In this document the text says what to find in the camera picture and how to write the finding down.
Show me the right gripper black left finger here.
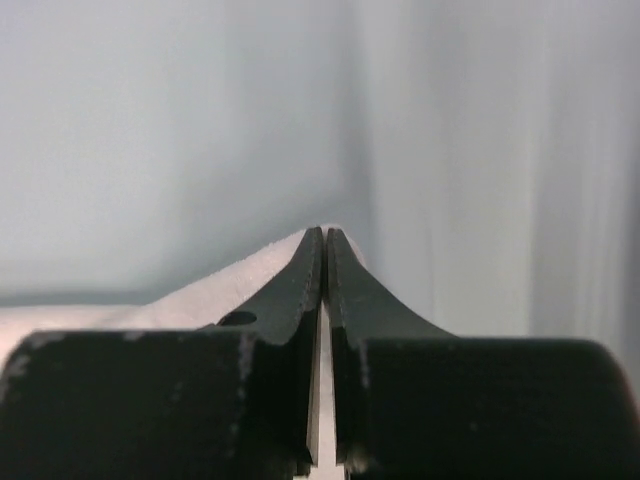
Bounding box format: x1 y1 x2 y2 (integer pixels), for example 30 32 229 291
1 228 323 479

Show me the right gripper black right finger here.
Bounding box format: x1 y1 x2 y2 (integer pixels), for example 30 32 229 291
325 229 639 479

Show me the white towel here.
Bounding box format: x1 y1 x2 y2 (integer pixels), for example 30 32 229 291
0 222 371 351

